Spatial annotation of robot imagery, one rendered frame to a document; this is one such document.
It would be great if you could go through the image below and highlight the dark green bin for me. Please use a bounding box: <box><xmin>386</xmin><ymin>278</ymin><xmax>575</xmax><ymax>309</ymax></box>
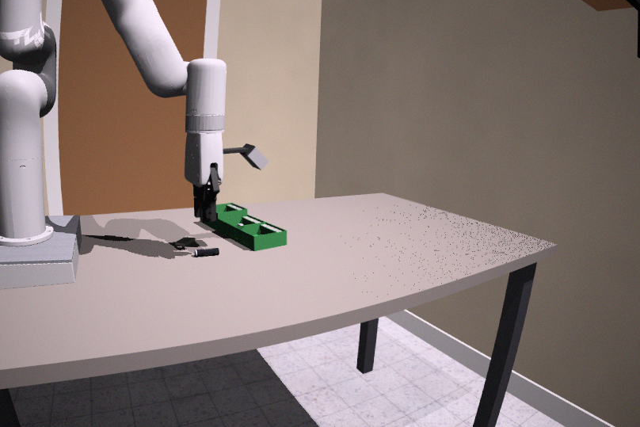
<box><xmin>204</xmin><ymin>203</ymin><xmax>287</xmax><ymax>251</ymax></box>

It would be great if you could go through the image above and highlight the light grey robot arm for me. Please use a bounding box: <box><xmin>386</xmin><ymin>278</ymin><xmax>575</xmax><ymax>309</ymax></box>
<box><xmin>0</xmin><ymin>0</ymin><xmax>227</xmax><ymax>246</ymax></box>

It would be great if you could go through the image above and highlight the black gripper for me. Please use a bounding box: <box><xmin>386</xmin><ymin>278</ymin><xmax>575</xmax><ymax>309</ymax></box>
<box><xmin>185</xmin><ymin>129</ymin><xmax>224</xmax><ymax>223</ymax></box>

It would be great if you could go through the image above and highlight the white domino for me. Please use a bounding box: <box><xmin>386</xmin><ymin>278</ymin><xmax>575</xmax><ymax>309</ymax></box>
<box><xmin>175</xmin><ymin>236</ymin><xmax>196</xmax><ymax>246</ymax></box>

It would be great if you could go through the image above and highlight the black aa battery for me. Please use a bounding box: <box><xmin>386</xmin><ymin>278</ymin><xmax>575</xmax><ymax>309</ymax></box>
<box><xmin>194</xmin><ymin>248</ymin><xmax>219</xmax><ymax>257</ymax></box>

